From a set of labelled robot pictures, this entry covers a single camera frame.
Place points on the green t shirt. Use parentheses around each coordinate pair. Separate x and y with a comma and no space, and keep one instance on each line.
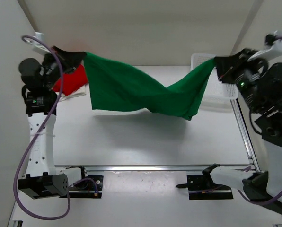
(116,86)

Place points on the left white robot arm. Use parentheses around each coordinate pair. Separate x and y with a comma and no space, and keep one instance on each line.
(41,179)

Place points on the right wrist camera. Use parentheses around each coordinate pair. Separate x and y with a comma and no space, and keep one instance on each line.
(272,48)

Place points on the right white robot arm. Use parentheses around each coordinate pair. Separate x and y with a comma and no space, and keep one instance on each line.
(260,188)

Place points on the red t shirt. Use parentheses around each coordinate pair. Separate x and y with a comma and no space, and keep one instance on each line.
(74,81)

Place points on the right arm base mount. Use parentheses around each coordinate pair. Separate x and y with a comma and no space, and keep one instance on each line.
(202,187)

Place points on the white plastic basket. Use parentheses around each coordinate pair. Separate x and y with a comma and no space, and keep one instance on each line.
(217,94)

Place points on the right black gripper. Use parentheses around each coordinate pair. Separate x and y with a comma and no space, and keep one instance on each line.
(224,64)

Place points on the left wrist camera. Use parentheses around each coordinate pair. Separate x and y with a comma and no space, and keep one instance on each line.
(36,43)

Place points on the white t shirt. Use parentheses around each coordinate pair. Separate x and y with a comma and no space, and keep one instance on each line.
(79,92)

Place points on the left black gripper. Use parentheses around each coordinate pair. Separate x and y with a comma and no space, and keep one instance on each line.
(71,60)

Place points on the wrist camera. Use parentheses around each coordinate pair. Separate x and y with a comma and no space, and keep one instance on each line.
(36,43)
(272,48)

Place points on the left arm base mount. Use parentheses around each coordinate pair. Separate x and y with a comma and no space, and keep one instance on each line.
(91,188)

